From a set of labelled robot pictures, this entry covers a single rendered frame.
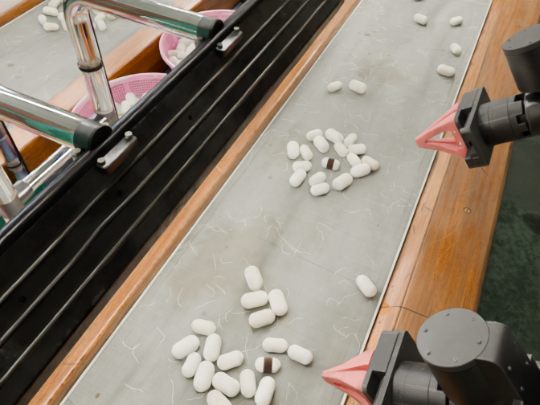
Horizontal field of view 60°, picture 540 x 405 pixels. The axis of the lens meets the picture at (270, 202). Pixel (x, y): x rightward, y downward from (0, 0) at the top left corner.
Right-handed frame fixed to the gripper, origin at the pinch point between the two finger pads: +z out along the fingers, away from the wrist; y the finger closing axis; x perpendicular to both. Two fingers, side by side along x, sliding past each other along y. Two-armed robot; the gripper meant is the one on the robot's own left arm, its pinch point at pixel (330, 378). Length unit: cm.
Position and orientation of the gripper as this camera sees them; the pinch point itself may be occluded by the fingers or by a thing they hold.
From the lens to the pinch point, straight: 57.2
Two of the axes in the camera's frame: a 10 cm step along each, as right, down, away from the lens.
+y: -4.4, 6.8, -5.9
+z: -7.3, 1.1, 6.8
